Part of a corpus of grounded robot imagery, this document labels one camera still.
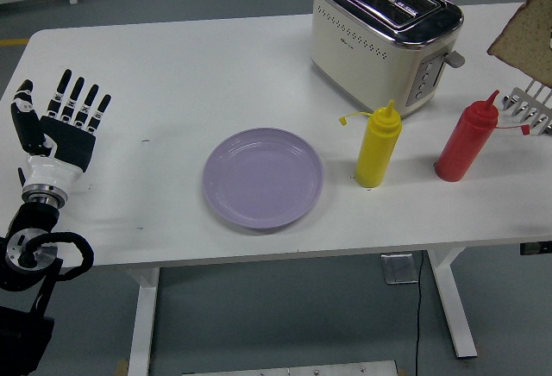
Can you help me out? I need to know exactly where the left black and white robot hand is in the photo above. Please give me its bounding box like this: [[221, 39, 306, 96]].
[[9, 68, 112, 194]]

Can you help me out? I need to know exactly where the purple round plate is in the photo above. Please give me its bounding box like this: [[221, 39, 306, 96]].
[[202, 126, 325, 231]]

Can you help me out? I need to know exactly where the cream and chrome toaster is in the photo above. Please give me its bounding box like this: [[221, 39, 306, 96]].
[[310, 0, 467, 119]]

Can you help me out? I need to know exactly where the brown-crusted bread slice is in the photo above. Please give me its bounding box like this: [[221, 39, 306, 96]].
[[486, 0, 552, 89]]

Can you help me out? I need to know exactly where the white table leg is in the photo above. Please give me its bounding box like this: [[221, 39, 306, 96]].
[[424, 247, 479, 360], [125, 266, 161, 376]]

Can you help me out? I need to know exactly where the yellow squeeze bottle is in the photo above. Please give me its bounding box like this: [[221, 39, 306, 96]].
[[339, 99, 404, 189]]

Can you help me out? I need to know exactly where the small silver floor box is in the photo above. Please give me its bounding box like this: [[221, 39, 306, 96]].
[[380, 253, 422, 285]]

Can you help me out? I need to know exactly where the red squeeze bottle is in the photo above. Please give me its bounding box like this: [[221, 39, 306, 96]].
[[434, 89, 532, 183]]

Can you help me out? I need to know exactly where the silver metal toast rack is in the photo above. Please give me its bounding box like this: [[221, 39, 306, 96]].
[[499, 78, 552, 135]]

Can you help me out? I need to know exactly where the black table control panel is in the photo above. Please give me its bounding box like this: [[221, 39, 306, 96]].
[[519, 241, 552, 256]]

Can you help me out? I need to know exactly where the grey metal base plate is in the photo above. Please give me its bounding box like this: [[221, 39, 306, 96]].
[[180, 360, 400, 376]]

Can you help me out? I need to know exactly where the thin black floor cable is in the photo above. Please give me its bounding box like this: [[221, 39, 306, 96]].
[[413, 250, 426, 376]]

